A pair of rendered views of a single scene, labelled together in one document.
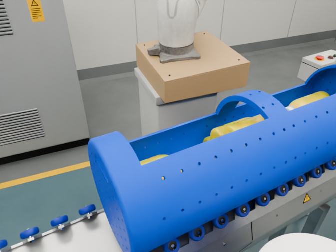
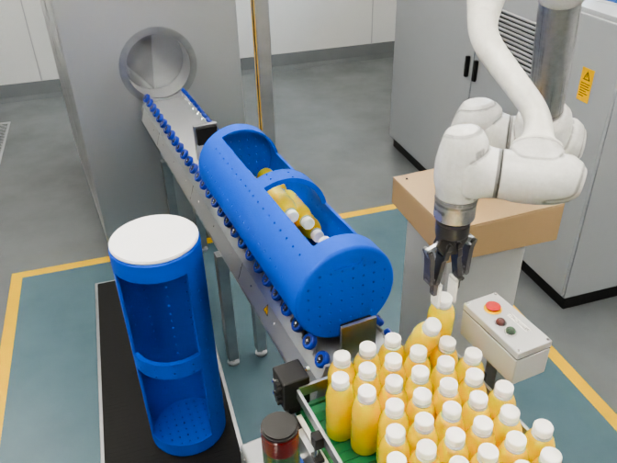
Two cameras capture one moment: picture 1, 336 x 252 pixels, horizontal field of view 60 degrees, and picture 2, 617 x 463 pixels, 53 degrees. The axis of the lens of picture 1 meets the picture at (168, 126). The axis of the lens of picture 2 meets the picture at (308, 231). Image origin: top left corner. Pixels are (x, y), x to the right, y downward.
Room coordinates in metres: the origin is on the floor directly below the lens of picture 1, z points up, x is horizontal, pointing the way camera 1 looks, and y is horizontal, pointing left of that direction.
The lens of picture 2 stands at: (0.88, -1.86, 2.08)
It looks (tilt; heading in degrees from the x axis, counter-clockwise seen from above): 33 degrees down; 95
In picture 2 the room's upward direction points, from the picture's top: 1 degrees counter-clockwise
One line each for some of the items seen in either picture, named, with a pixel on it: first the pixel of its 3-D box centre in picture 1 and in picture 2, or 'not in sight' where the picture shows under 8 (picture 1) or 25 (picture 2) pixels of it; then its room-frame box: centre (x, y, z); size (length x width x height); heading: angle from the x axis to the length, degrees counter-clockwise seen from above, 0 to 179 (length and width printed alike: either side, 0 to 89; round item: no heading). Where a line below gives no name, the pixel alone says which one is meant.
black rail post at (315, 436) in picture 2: not in sight; (317, 446); (0.81, -0.98, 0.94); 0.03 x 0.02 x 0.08; 119
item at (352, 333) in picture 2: not in sight; (356, 338); (0.89, -0.68, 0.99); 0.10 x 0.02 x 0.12; 29
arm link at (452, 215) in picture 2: not in sight; (454, 207); (1.10, -0.70, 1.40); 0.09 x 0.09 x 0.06
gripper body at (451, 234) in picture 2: not in sight; (451, 235); (1.10, -0.70, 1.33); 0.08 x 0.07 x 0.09; 29
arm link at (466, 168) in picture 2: not in sight; (466, 163); (1.11, -0.70, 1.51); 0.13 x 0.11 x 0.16; 168
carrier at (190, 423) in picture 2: not in sight; (173, 343); (0.25, -0.30, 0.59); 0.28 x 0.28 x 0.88
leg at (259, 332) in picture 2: not in sight; (256, 302); (0.45, 0.27, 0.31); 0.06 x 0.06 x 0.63; 29
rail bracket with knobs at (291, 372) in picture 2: not in sight; (293, 386); (0.74, -0.81, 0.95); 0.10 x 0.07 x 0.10; 29
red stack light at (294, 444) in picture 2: not in sight; (280, 436); (0.76, -1.19, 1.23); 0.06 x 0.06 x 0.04
